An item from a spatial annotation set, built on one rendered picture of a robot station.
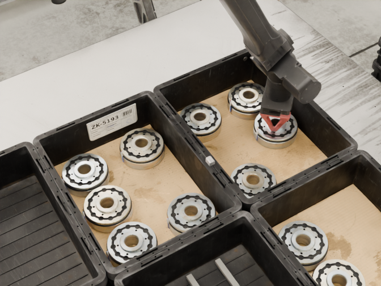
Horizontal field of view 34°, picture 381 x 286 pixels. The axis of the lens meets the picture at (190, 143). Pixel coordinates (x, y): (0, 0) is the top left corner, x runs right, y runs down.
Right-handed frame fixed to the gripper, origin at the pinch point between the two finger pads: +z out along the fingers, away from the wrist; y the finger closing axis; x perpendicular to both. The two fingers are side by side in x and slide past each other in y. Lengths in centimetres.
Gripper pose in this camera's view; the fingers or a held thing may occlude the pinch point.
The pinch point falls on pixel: (275, 121)
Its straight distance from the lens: 148.9
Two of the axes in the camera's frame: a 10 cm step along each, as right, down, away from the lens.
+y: 2.4, -7.4, 6.3
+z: 0.3, 6.6, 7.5
